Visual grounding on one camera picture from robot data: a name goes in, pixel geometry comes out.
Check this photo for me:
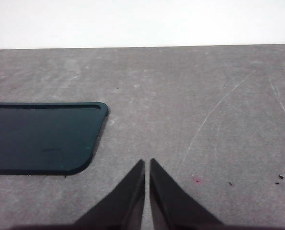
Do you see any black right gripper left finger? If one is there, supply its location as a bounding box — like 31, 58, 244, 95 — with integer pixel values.
74, 159, 147, 227

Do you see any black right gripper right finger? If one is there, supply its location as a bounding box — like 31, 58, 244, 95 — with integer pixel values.
149, 158, 226, 227

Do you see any dark rectangular tray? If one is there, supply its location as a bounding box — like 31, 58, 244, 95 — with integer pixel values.
0, 102, 110, 176

